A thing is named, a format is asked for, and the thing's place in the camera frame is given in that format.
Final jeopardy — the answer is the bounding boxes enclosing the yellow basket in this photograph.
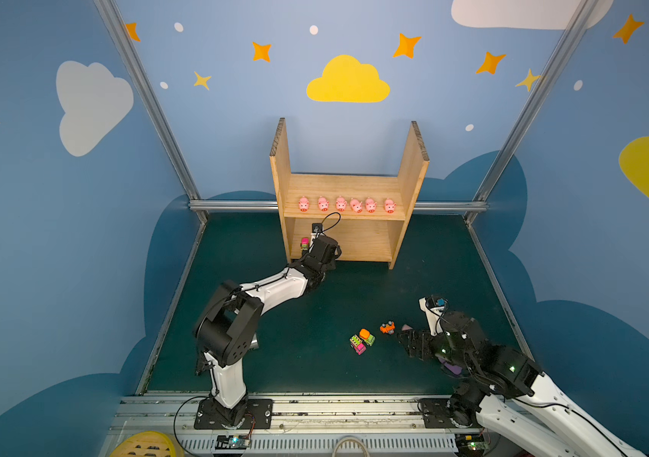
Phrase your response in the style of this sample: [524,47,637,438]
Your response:
[110,430,185,457]

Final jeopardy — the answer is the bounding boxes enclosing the pink pig toy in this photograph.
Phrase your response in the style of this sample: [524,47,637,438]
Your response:
[298,196,310,213]
[364,198,377,213]
[335,196,347,213]
[350,198,364,213]
[318,196,329,213]
[384,198,396,214]

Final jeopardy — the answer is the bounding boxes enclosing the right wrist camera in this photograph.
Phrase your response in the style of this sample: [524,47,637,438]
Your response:
[419,295,448,336]

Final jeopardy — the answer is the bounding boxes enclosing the wooden shelf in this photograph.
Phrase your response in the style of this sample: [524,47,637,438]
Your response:
[269,118,429,268]

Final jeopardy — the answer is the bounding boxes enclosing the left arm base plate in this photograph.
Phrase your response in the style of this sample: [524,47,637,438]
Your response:
[193,397,273,430]

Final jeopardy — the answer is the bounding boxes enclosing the purple pink toy shovel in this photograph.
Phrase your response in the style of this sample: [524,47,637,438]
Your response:
[398,325,464,378]

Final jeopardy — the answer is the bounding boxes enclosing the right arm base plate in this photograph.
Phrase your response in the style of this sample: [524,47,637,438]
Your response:
[417,397,474,428]

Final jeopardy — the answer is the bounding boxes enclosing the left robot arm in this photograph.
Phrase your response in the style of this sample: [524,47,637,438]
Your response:
[192,234,342,423]

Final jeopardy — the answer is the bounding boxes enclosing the small orange toy car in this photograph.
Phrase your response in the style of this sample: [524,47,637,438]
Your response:
[380,321,396,335]

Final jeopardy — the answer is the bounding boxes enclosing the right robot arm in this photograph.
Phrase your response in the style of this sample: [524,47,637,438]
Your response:
[397,307,641,456]

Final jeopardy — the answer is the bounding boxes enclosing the silver metal cylinder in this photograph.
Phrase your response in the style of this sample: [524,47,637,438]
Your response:
[249,335,259,350]

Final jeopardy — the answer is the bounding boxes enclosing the magenta green toy truck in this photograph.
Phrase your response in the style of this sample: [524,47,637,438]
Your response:
[349,335,366,355]

